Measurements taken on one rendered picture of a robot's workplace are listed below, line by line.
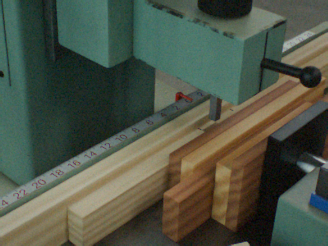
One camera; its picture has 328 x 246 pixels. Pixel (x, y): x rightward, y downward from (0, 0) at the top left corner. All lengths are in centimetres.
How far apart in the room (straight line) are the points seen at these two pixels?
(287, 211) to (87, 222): 17
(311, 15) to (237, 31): 286
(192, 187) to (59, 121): 25
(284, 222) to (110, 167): 16
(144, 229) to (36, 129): 21
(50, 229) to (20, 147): 22
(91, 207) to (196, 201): 10
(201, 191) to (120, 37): 18
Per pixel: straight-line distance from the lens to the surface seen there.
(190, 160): 60
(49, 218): 56
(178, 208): 57
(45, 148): 78
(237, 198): 59
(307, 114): 61
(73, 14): 67
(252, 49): 58
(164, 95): 100
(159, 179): 62
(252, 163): 57
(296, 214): 56
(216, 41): 59
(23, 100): 73
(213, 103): 66
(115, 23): 64
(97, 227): 58
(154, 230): 61
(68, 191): 57
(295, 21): 333
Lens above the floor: 131
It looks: 33 degrees down
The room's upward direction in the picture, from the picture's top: 3 degrees clockwise
